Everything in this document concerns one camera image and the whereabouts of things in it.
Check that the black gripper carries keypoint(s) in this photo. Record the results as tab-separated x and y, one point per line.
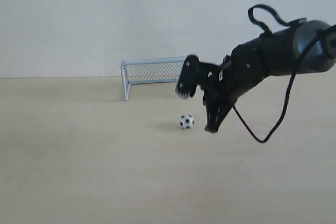
223	84

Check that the small black white soccer ball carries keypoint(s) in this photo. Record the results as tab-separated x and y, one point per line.
187	121

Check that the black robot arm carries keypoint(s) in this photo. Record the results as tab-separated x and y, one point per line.
307	48

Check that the light blue mini goal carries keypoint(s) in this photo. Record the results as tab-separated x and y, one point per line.
147	71

